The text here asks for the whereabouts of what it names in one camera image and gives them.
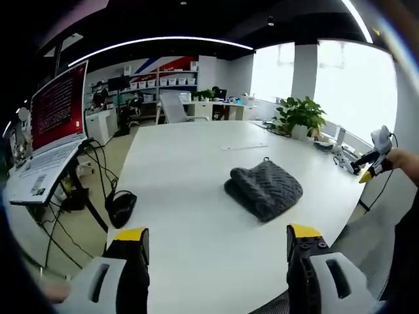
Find grey towel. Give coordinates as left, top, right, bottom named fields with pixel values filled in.
left=223, top=157, right=304, bottom=224

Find person's right hand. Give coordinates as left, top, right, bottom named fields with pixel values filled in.
left=387, top=148, right=410, bottom=171

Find person's left hand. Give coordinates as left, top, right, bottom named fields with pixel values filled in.
left=41, top=283, right=72, bottom=304

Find white game controller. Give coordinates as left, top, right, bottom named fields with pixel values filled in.
left=333, top=150, right=357, bottom=168

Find potted green plant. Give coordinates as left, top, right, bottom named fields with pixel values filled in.
left=270, top=96, right=328, bottom=142

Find black headphones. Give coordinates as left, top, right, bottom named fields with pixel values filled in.
left=104, top=189, right=138, bottom=230

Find black laptop stand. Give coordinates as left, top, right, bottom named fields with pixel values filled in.
left=54, top=139, right=109, bottom=234

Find linear ceiling light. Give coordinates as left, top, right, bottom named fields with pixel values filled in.
left=342, top=0, right=374, bottom=44
left=66, top=35, right=255, bottom=68

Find white office desk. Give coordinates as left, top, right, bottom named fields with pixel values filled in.
left=181, top=99, right=255, bottom=122

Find white cabinet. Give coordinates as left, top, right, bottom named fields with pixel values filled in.
left=84, top=107, right=118, bottom=146

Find white laptop with red screen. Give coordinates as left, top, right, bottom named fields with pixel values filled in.
left=7, top=60, right=90, bottom=206

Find small desk plants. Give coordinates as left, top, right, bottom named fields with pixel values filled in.
left=191, top=88, right=216, bottom=101

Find grey office chair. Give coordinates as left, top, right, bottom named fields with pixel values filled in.
left=156, top=91, right=211, bottom=126

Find shelf with white bins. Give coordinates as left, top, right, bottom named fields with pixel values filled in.
left=128, top=67, right=200, bottom=92

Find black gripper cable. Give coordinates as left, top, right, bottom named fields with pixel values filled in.
left=363, top=131, right=399, bottom=214

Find black power cable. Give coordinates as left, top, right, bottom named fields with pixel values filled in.
left=77, top=139, right=119, bottom=197

